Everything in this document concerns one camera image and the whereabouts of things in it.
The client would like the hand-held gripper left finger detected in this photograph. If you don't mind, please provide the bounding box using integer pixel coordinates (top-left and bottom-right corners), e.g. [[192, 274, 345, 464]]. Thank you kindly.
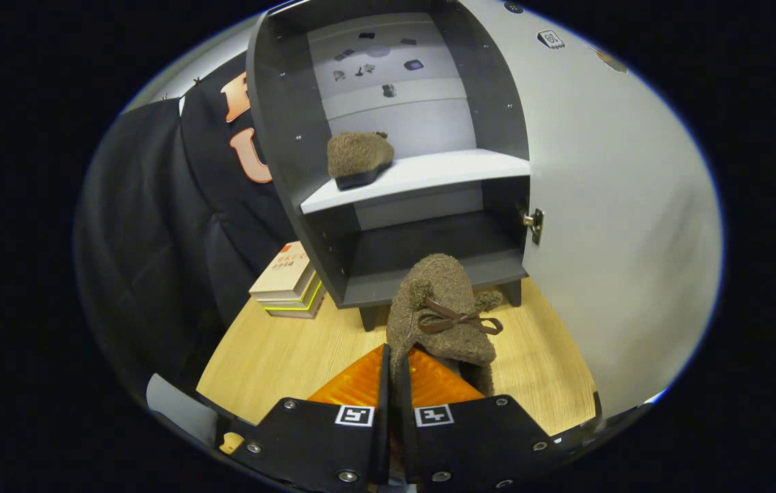
[[229, 344, 391, 493]]

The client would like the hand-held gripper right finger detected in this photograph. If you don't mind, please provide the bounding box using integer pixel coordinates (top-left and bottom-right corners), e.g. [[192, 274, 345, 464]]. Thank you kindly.
[[400, 346, 571, 493]]

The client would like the brown fuzzy shoe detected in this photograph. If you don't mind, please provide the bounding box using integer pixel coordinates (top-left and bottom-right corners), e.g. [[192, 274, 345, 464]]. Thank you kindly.
[[386, 253, 504, 425], [327, 131, 396, 191]]

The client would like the dark grey shoe cabinet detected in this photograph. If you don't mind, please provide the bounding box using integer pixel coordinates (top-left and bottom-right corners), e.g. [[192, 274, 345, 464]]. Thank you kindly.
[[246, 0, 534, 333]]

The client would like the beige shoe cabinet door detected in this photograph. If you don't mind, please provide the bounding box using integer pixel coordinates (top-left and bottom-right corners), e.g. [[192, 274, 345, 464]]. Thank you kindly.
[[460, 0, 724, 418]]

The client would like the stack of books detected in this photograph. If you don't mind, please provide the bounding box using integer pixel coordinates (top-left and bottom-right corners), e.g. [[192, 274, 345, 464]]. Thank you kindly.
[[249, 241, 327, 320]]

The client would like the black backdrop cloth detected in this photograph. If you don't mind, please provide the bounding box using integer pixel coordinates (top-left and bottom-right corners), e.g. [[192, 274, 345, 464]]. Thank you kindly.
[[73, 51, 300, 412]]

